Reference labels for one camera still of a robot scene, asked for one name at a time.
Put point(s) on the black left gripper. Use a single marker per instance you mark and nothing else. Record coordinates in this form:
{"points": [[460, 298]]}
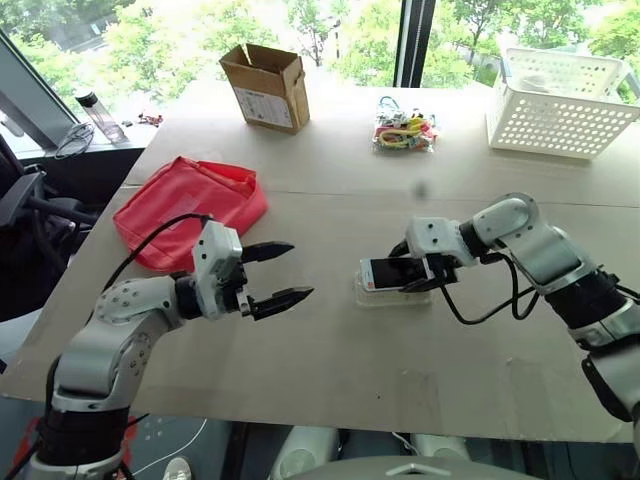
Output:
{"points": [[242, 290]]}

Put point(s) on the clear bottle with black cap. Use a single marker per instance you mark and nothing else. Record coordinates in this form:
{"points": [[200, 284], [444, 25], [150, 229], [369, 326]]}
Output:
{"points": [[102, 117]]}

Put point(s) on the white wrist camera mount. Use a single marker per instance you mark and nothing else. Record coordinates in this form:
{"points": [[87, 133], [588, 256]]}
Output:
{"points": [[437, 237], [217, 260]]}

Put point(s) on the black office chair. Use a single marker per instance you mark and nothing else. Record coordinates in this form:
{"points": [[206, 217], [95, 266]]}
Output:
{"points": [[35, 225]]}

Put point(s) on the grey rounded robot body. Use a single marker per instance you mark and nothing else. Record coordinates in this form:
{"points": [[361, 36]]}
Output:
{"points": [[425, 470]]}

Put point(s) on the red fabric bag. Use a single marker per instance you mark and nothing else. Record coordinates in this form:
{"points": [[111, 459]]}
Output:
{"points": [[200, 200]]}

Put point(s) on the white rounded robot leg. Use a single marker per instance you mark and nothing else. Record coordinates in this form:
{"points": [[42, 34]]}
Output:
{"points": [[305, 452], [442, 446]]}

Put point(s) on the grey slanted window frame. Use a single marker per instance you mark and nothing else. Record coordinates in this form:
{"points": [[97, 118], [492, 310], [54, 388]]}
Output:
{"points": [[35, 95]]}

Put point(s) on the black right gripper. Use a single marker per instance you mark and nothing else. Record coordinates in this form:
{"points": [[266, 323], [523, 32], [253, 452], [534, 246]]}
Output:
{"points": [[446, 270]]}

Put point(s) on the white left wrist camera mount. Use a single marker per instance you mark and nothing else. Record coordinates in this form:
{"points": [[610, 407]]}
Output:
{"points": [[217, 260]]}

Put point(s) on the white perforated plastic basket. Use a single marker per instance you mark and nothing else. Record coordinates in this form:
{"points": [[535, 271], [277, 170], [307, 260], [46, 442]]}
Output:
{"points": [[555, 117]]}

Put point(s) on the white smartphone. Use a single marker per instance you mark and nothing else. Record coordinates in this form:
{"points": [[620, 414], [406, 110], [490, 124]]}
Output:
{"points": [[395, 273]]}

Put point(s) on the small colourful clips pile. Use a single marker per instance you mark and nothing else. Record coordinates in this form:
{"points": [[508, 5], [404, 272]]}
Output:
{"points": [[149, 118]]}

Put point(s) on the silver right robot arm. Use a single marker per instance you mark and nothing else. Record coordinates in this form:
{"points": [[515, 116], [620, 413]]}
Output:
{"points": [[545, 250]]}

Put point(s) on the white shoe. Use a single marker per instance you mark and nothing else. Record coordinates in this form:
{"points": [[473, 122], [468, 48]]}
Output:
{"points": [[177, 469]]}

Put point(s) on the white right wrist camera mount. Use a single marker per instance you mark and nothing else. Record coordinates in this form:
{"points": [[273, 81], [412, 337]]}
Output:
{"points": [[437, 237]]}

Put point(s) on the clear bag of colourful items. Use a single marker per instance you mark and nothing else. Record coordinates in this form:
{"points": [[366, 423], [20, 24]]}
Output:
{"points": [[405, 131]]}

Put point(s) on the open brown cardboard box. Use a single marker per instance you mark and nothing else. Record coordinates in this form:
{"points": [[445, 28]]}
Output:
{"points": [[272, 97]]}

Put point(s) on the black window frame post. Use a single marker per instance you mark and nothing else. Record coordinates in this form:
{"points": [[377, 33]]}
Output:
{"points": [[414, 42]]}

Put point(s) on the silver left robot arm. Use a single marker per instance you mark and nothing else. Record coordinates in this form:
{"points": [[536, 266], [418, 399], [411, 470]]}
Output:
{"points": [[95, 345]]}

